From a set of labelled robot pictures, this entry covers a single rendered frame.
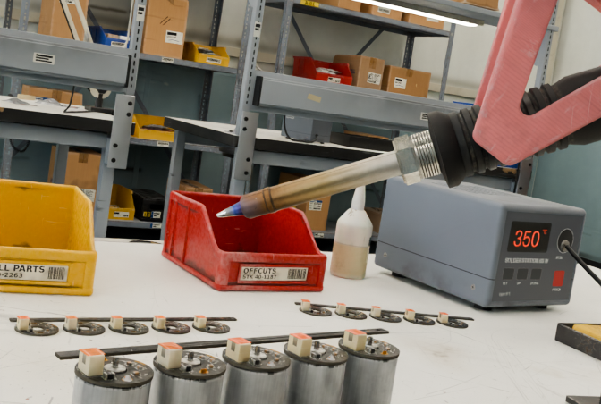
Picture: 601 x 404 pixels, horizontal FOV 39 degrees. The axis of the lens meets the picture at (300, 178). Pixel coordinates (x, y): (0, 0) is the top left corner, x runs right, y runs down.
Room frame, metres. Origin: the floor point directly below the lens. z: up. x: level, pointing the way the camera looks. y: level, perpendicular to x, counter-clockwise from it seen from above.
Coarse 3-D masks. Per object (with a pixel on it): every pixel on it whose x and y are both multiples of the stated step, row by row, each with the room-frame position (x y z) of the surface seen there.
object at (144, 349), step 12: (264, 336) 0.32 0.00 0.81; (276, 336) 0.33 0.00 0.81; (288, 336) 0.33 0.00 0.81; (312, 336) 0.33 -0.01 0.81; (324, 336) 0.34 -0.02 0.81; (336, 336) 0.34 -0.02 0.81; (108, 348) 0.28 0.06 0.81; (120, 348) 0.28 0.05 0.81; (132, 348) 0.28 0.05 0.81; (144, 348) 0.29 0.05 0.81; (156, 348) 0.29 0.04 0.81; (192, 348) 0.30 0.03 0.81; (204, 348) 0.30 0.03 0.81
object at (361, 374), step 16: (384, 352) 0.32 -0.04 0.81; (352, 368) 0.32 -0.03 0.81; (368, 368) 0.32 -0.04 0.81; (384, 368) 0.32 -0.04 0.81; (352, 384) 0.32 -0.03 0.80; (368, 384) 0.32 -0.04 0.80; (384, 384) 0.32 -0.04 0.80; (352, 400) 0.32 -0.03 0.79; (368, 400) 0.32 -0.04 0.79; (384, 400) 0.32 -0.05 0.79
